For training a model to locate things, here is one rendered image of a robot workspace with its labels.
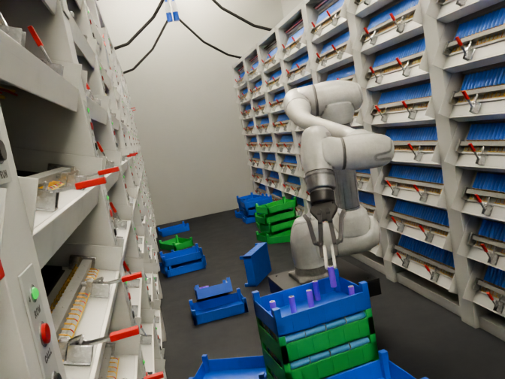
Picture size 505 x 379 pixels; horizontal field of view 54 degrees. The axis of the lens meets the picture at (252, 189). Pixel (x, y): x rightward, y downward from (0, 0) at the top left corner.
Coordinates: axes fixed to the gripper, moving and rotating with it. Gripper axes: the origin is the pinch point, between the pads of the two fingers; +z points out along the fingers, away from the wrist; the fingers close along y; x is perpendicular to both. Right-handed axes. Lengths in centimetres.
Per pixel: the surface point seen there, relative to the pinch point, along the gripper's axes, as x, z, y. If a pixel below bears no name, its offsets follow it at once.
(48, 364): 111, 22, 13
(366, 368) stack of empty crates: 0.3, 31.6, -6.2
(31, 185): 113, 8, 14
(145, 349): -1, 22, 60
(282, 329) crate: 6.6, 19.6, 14.7
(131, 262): -10, -7, 70
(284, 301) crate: -12.6, 10.8, 17.3
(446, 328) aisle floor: -85, 23, -37
